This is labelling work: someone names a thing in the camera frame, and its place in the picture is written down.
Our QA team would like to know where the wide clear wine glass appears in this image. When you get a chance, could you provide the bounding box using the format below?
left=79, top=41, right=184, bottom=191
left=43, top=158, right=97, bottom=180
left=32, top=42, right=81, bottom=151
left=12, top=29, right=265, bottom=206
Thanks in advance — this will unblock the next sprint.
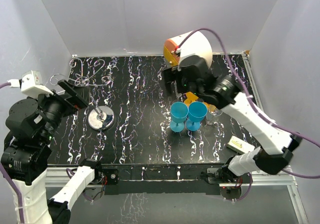
left=205, top=109, right=223, bottom=125

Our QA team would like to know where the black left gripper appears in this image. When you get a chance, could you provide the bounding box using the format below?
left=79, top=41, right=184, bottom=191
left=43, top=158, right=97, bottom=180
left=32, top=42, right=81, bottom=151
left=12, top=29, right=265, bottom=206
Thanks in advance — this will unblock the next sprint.
left=30, top=78, right=90, bottom=142

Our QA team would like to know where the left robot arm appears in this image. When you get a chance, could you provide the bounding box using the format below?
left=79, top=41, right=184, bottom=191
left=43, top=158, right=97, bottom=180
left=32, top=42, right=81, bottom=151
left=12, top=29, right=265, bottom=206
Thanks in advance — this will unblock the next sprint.
left=0, top=80, right=103, bottom=224

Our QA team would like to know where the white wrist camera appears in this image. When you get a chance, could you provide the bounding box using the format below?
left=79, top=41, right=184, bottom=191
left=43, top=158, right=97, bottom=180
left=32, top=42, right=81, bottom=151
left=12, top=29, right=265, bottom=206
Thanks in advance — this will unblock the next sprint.
left=7, top=70, right=53, bottom=99
left=174, top=37, right=198, bottom=70

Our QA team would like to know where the blue wine glass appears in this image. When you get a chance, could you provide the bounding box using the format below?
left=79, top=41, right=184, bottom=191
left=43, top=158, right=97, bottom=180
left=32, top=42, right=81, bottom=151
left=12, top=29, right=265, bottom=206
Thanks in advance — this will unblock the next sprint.
left=185, top=101, right=208, bottom=131
left=169, top=102, right=189, bottom=133

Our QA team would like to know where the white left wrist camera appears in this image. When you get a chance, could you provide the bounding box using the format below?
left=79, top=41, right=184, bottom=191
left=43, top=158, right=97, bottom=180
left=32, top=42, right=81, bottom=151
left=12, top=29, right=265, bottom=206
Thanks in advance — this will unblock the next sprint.
left=7, top=70, right=53, bottom=99

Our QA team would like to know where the round white drawer cabinet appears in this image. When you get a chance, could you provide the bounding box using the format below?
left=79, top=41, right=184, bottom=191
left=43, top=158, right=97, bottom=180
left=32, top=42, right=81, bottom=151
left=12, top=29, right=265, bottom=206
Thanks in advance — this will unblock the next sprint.
left=163, top=31, right=213, bottom=68

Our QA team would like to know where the small yellow white box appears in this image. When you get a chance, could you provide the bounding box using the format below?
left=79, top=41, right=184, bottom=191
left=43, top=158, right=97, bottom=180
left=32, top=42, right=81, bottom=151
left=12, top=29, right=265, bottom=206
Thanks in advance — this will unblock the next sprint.
left=226, top=136, right=255, bottom=154

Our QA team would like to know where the yellow wine glass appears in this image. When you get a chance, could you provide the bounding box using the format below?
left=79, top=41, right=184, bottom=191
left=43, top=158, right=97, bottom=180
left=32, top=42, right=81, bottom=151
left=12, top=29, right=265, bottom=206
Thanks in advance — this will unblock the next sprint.
left=204, top=103, right=216, bottom=113
left=184, top=92, right=198, bottom=106

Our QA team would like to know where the chrome wine glass rack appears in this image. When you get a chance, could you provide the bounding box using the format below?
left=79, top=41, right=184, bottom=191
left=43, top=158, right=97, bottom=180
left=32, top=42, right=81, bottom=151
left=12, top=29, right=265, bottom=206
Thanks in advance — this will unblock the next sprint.
left=49, top=56, right=116, bottom=131

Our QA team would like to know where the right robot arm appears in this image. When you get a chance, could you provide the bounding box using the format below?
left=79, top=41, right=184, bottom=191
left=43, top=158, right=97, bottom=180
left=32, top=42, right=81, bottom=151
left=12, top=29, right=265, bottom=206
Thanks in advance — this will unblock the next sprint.
left=162, top=55, right=301, bottom=183

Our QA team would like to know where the aluminium frame rail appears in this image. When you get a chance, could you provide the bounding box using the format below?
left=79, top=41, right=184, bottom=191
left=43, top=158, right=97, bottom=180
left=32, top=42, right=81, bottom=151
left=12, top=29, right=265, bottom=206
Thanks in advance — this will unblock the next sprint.
left=45, top=56, right=307, bottom=224

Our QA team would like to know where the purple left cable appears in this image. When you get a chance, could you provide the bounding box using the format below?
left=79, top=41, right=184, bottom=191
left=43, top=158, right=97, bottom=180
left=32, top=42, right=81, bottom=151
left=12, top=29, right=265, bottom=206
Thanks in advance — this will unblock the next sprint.
left=0, top=81, right=26, bottom=224

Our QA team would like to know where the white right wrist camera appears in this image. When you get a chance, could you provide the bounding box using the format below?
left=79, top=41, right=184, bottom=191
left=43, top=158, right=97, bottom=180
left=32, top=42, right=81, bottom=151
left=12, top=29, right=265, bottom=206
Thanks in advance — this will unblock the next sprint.
left=174, top=37, right=198, bottom=70

